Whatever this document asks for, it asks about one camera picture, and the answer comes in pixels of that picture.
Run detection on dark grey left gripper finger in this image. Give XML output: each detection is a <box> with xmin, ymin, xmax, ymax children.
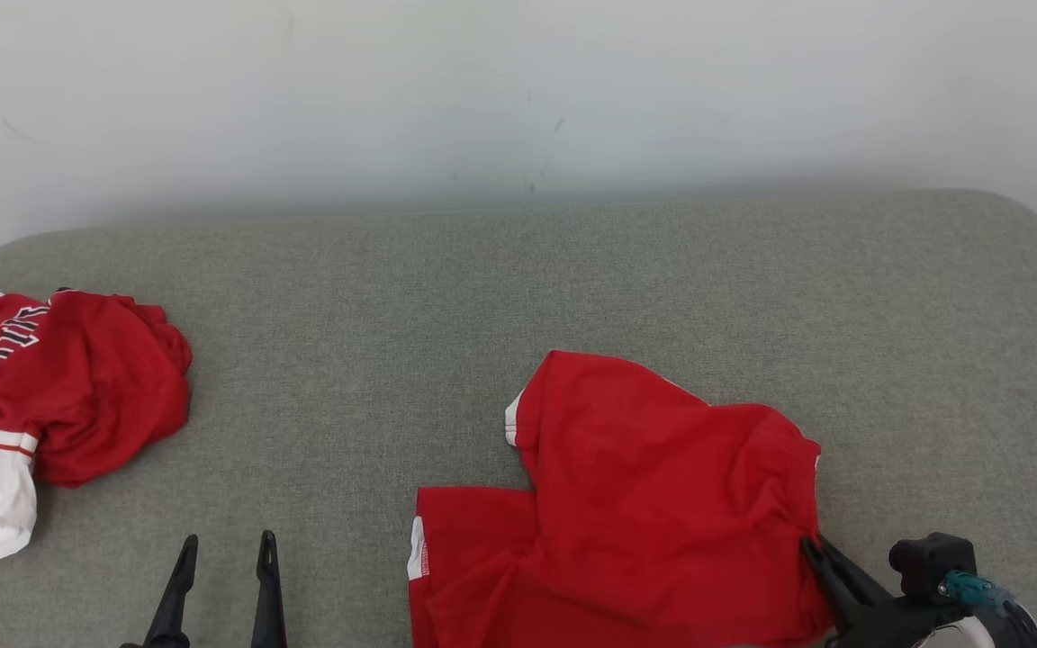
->
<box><xmin>251</xmin><ymin>529</ymin><xmax>289</xmax><ymax>648</ymax></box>
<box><xmin>142</xmin><ymin>534</ymin><xmax>200</xmax><ymax>648</ymax></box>

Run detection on teal cable connector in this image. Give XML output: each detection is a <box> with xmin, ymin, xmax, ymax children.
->
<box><xmin>939</xmin><ymin>571</ymin><xmax>1016</xmax><ymax>615</ymax></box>

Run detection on red jersey with white sleeves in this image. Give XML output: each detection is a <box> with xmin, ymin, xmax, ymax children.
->
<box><xmin>0</xmin><ymin>283</ymin><xmax>194</xmax><ymax>571</ymax></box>

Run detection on red shorts with white stripe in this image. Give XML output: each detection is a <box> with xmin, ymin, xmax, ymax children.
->
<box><xmin>406</xmin><ymin>349</ymin><xmax>836</xmax><ymax>648</ymax></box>

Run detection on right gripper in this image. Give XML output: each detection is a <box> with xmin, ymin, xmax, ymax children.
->
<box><xmin>800</xmin><ymin>535</ymin><xmax>970</xmax><ymax>648</ymax></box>

